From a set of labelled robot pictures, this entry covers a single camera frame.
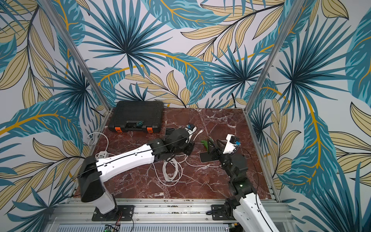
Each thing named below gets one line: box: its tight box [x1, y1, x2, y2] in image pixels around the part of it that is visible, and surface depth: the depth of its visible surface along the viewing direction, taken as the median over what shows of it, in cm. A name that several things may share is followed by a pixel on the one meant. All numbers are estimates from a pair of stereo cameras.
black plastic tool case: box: [108, 100, 165, 133], surface depth 106 cm
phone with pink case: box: [199, 151, 220, 163], surface depth 94 cm
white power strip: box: [95, 151, 110, 160], surface depth 92 cm
